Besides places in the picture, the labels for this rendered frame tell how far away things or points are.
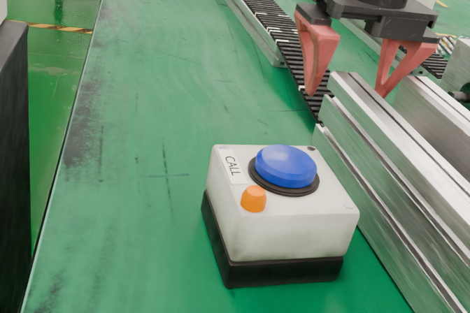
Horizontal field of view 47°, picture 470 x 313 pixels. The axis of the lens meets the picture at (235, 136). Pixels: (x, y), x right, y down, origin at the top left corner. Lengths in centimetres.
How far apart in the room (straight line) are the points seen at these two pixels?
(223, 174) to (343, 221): 8
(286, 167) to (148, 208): 12
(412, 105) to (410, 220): 15
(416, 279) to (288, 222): 10
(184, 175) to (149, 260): 10
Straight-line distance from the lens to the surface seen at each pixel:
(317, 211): 33
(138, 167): 44
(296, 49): 66
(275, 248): 34
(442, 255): 35
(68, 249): 37
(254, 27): 78
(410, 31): 51
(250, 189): 31
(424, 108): 48
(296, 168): 34
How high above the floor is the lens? 103
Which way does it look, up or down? 30 degrees down
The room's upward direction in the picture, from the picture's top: 12 degrees clockwise
